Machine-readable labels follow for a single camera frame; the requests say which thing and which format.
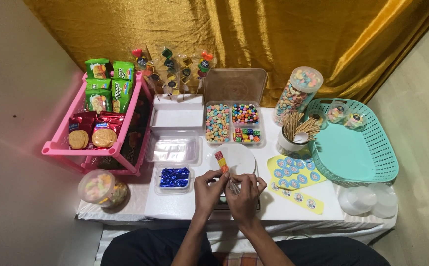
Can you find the person's left hand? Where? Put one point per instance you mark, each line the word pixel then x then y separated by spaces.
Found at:
pixel 206 195

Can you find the person's right hand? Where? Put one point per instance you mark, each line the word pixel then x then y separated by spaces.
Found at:
pixel 244 203

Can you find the bagged cube candy skewer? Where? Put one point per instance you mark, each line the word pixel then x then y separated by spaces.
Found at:
pixel 221 161

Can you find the small black tray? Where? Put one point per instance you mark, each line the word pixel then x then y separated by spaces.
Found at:
pixel 220 205

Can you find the bunch of blue twist ties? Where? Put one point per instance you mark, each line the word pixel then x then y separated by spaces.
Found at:
pixel 173 177

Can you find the white board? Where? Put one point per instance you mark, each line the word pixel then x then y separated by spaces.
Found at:
pixel 170 207

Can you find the white round plate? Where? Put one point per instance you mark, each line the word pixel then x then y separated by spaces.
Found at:
pixel 240 159

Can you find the small clear plastic box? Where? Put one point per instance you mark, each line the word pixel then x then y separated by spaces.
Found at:
pixel 156 188

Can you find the clear box of plastic bags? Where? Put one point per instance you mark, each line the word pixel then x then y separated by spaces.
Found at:
pixel 173 149

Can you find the orange striped cloth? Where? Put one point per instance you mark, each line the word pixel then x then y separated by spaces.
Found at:
pixel 236 259

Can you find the yellow strip of stickers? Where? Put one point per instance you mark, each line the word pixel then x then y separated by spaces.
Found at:
pixel 303 199

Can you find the yellow sheet of round stickers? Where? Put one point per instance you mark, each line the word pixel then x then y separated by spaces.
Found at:
pixel 295 171

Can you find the pile of colourful cube candies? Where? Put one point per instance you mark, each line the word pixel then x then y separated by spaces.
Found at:
pixel 246 135

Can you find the white cup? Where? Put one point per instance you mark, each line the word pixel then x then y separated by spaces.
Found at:
pixel 286 147

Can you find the clear compartment box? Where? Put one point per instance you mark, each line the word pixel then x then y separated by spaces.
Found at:
pixel 231 125

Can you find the person's black trousers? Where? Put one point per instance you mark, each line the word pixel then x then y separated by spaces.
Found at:
pixel 144 247

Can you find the white tablecloth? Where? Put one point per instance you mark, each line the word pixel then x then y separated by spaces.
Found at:
pixel 125 210

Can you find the white foam block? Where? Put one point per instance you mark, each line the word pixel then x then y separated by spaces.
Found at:
pixel 175 116

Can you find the pile of colourful ball candies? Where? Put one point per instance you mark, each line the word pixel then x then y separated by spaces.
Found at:
pixel 245 113

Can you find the bundle of wooden sticks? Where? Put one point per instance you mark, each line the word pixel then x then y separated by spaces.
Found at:
pixel 295 123

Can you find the round jar of mixed candies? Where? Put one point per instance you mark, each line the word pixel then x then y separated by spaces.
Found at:
pixel 101 188

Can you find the small clear packed candy box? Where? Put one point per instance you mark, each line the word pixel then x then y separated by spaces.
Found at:
pixel 336 113
pixel 355 121
pixel 316 118

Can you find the teal plastic basket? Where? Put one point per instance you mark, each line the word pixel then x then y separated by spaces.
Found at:
pixel 343 151

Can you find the clear plastic cup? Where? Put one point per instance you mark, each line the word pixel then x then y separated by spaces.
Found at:
pixel 386 201
pixel 356 201

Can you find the clear plastic box lid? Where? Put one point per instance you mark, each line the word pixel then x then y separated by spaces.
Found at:
pixel 234 85

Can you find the red biscuit packet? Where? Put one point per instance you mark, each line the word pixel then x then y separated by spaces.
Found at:
pixel 79 129
pixel 105 131

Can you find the pink plastic rack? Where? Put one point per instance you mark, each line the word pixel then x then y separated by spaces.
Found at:
pixel 88 151

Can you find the row of wrapped candy skewers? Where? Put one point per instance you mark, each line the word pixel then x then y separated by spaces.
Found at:
pixel 170 70

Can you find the green snack packet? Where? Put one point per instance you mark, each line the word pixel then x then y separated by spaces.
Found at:
pixel 123 70
pixel 98 84
pixel 98 101
pixel 122 95
pixel 98 68

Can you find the gold satin curtain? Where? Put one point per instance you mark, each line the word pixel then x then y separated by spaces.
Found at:
pixel 244 29

